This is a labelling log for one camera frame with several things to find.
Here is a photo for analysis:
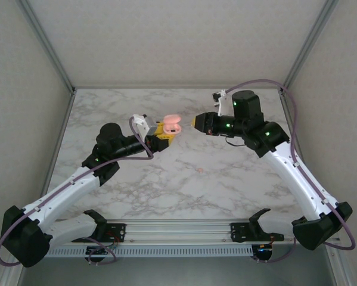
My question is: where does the aluminium table end rail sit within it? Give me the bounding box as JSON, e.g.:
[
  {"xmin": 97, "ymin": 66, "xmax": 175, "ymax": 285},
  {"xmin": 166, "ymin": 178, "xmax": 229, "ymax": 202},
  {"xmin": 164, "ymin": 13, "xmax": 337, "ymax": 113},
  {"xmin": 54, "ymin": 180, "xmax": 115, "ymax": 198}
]
[{"xmin": 73, "ymin": 86, "xmax": 283, "ymax": 91}]

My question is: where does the aluminium frame post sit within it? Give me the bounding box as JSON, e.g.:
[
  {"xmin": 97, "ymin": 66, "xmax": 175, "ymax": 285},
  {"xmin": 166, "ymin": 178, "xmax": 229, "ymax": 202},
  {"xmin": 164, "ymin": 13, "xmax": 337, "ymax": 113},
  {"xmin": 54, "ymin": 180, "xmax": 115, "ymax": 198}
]
[
  {"xmin": 16, "ymin": 0, "xmax": 77, "ymax": 93},
  {"xmin": 280, "ymin": 0, "xmax": 340, "ymax": 93}
]

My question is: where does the white slotted cable duct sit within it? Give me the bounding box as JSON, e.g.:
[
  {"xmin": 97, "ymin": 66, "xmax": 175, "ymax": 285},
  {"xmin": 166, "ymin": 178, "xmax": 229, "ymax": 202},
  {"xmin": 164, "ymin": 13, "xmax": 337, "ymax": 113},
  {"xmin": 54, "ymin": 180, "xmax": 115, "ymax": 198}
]
[{"xmin": 46, "ymin": 245, "xmax": 253, "ymax": 257}]

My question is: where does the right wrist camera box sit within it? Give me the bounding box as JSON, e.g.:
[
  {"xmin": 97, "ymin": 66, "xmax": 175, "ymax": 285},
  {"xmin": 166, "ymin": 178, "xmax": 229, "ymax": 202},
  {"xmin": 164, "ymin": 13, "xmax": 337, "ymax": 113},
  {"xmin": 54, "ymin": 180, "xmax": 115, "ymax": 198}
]
[{"xmin": 212, "ymin": 89, "xmax": 227, "ymax": 117}]

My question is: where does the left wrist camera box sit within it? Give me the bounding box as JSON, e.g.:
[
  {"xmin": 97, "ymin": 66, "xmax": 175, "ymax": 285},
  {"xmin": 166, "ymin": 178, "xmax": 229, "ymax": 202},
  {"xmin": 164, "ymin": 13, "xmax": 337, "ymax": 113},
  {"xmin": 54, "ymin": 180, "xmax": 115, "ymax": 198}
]
[{"xmin": 132, "ymin": 114, "xmax": 157, "ymax": 141}]

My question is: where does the aluminium table side rail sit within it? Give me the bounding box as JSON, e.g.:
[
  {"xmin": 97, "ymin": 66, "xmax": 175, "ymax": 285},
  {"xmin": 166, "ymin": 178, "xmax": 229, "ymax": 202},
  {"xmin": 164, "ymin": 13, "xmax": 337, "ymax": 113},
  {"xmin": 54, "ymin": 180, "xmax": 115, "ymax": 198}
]
[
  {"xmin": 279, "ymin": 89, "xmax": 321, "ymax": 220},
  {"xmin": 32, "ymin": 89, "xmax": 77, "ymax": 221}
]

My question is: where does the pink earbud charging case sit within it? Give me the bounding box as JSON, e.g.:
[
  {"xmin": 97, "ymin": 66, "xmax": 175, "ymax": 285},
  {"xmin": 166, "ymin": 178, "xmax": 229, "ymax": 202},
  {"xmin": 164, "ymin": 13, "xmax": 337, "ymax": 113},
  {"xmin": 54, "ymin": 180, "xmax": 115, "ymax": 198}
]
[{"xmin": 162, "ymin": 114, "xmax": 183, "ymax": 135}]

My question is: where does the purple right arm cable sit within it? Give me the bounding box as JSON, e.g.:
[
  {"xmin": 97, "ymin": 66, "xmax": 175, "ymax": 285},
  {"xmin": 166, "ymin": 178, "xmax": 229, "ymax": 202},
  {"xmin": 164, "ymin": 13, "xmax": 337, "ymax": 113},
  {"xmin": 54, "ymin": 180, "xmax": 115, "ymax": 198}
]
[{"xmin": 224, "ymin": 78, "xmax": 357, "ymax": 265}]

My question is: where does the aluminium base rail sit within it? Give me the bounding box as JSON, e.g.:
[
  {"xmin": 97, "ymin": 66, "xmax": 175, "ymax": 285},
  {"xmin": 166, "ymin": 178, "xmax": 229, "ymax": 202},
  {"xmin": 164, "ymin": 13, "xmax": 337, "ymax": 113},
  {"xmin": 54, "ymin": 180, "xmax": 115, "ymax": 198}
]
[{"xmin": 51, "ymin": 219, "xmax": 342, "ymax": 247}]

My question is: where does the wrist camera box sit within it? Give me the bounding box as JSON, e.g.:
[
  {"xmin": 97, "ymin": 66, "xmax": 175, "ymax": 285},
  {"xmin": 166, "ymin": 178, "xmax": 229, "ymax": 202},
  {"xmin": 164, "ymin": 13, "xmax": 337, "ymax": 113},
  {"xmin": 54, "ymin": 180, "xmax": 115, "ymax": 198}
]
[
  {"xmin": 212, "ymin": 89, "xmax": 227, "ymax": 117},
  {"xmin": 132, "ymin": 114, "xmax": 157, "ymax": 141}
]

